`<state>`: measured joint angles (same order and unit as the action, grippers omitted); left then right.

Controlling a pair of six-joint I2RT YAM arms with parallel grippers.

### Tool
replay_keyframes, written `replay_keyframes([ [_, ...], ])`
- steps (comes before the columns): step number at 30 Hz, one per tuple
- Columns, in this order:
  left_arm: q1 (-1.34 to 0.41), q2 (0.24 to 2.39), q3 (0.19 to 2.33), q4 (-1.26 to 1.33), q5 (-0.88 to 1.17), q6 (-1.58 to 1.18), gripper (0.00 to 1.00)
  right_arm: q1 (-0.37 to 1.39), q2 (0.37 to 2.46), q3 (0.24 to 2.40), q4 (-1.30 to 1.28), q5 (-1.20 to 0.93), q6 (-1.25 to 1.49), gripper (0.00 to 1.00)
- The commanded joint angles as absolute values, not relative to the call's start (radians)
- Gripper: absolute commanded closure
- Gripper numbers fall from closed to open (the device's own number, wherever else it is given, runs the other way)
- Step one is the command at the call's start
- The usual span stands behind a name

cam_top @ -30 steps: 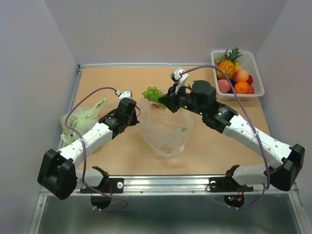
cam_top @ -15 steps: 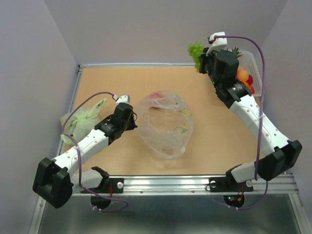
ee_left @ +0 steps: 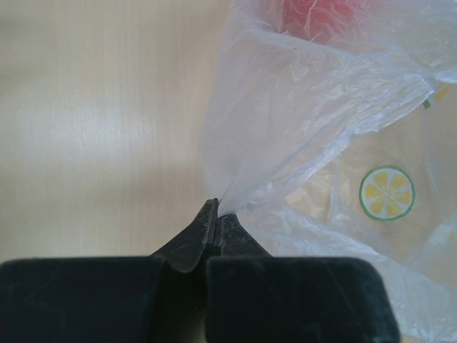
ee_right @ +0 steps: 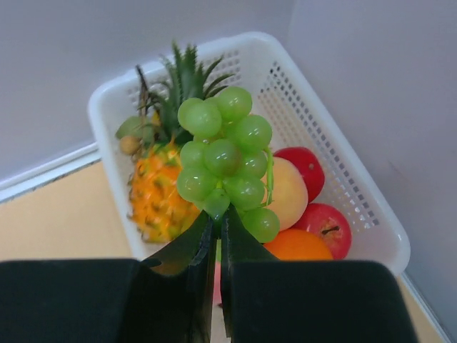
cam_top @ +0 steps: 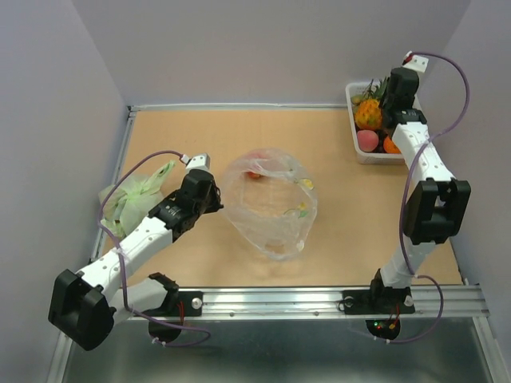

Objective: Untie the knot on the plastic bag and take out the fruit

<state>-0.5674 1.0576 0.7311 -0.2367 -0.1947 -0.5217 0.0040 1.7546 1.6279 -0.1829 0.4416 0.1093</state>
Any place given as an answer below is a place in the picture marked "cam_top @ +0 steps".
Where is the small pineapple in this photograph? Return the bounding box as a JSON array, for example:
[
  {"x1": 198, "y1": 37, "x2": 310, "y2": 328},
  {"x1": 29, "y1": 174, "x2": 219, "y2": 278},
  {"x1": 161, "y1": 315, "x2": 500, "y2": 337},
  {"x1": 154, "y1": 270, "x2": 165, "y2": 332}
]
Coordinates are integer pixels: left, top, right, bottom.
[{"x1": 354, "y1": 77, "x2": 389, "y2": 131}]

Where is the orange fruit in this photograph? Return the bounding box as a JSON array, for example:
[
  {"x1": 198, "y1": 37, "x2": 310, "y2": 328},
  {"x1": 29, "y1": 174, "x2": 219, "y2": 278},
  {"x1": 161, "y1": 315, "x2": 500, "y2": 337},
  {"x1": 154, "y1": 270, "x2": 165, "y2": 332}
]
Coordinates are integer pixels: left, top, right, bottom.
[{"x1": 382, "y1": 136, "x2": 401, "y2": 155}]

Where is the pink peach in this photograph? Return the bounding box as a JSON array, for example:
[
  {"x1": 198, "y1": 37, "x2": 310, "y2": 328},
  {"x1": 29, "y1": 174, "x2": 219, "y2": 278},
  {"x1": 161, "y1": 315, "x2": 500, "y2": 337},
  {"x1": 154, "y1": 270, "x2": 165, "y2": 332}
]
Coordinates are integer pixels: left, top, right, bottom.
[{"x1": 357, "y1": 129, "x2": 379, "y2": 152}]

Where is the clear plastic fruit bag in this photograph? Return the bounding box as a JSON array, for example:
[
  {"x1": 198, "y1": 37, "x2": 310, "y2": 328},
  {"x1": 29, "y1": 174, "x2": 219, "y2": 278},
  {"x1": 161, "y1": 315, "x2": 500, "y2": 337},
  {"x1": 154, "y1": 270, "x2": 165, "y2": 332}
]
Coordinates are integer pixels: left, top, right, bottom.
[{"x1": 220, "y1": 148, "x2": 319, "y2": 260}]

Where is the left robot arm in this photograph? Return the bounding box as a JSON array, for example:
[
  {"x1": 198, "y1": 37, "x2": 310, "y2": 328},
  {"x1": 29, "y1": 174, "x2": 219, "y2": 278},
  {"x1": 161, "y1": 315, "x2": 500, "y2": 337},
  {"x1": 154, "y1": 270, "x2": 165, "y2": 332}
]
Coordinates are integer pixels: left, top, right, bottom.
[{"x1": 49, "y1": 168, "x2": 223, "y2": 351}]

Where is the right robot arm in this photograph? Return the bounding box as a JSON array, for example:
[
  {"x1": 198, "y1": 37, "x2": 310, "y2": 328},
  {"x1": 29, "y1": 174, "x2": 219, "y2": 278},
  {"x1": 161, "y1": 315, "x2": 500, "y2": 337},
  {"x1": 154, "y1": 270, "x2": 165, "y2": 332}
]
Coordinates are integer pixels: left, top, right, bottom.
[{"x1": 367, "y1": 67, "x2": 471, "y2": 314}]

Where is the red apple in bag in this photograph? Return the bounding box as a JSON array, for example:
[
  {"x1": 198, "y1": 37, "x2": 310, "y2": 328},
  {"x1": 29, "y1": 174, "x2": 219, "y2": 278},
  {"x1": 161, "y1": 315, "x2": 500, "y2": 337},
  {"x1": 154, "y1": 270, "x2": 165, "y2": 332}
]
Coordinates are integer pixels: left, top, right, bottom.
[{"x1": 247, "y1": 152, "x2": 265, "y2": 180}]

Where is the green plastic bag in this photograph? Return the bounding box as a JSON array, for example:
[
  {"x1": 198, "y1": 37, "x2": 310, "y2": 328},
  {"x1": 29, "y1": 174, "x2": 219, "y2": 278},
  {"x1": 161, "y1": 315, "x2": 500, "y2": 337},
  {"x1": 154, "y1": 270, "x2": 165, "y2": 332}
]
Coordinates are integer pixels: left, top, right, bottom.
[{"x1": 101, "y1": 160, "x2": 175, "y2": 239}]

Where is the longan bunch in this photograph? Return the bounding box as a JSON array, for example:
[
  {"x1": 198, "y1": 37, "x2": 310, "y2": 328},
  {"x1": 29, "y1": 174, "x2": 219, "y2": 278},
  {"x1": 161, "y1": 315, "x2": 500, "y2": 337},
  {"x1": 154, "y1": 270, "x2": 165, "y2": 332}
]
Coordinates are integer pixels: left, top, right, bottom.
[{"x1": 351, "y1": 81, "x2": 374, "y2": 106}]

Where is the white plastic basket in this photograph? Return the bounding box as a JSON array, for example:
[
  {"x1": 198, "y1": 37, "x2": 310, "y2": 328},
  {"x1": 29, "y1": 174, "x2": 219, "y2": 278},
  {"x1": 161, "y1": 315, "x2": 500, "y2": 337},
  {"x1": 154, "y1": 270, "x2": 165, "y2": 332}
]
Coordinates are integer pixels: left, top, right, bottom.
[{"x1": 345, "y1": 81, "x2": 404, "y2": 165}]

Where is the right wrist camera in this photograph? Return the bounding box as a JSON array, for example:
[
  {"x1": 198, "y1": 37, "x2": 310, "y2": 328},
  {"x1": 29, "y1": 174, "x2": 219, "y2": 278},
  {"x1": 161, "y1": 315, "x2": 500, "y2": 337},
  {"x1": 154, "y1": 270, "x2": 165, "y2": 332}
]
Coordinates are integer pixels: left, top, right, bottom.
[{"x1": 402, "y1": 51, "x2": 429, "y2": 75}]

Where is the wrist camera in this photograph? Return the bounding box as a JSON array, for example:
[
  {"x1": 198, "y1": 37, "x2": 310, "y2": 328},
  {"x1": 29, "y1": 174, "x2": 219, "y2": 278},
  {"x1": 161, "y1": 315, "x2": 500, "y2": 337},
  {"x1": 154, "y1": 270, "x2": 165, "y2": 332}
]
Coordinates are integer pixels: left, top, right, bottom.
[
  {"x1": 180, "y1": 153, "x2": 211, "y2": 172},
  {"x1": 402, "y1": 51, "x2": 429, "y2": 75}
]

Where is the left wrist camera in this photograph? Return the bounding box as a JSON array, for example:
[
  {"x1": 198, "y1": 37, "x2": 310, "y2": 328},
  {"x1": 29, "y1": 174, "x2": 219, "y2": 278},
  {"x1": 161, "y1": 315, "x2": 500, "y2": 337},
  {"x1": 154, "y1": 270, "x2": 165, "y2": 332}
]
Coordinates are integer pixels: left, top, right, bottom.
[{"x1": 180, "y1": 153, "x2": 211, "y2": 172}]

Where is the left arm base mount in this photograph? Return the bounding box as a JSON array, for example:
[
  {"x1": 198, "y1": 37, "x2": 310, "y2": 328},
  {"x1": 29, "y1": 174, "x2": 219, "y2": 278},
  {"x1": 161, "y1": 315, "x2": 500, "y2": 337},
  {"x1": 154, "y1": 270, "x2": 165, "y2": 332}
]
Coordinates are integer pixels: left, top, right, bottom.
[{"x1": 134, "y1": 290, "x2": 204, "y2": 318}]

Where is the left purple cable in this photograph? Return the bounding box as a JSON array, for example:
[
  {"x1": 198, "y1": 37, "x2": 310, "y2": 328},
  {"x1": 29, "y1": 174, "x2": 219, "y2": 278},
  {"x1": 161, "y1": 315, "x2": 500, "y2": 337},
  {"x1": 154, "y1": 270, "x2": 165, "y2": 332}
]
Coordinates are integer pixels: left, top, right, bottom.
[{"x1": 97, "y1": 149, "x2": 212, "y2": 347}]

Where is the aluminium front rail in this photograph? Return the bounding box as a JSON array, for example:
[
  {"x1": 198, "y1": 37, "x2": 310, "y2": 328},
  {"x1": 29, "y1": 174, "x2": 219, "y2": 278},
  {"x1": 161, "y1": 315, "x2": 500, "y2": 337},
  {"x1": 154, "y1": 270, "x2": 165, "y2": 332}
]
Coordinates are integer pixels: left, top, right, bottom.
[{"x1": 181, "y1": 286, "x2": 489, "y2": 321}]

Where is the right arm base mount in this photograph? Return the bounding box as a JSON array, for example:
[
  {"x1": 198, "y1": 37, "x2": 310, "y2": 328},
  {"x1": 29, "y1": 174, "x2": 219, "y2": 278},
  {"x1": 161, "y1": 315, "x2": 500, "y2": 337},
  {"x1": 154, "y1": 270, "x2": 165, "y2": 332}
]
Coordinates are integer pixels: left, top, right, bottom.
[{"x1": 340, "y1": 287, "x2": 415, "y2": 315}]

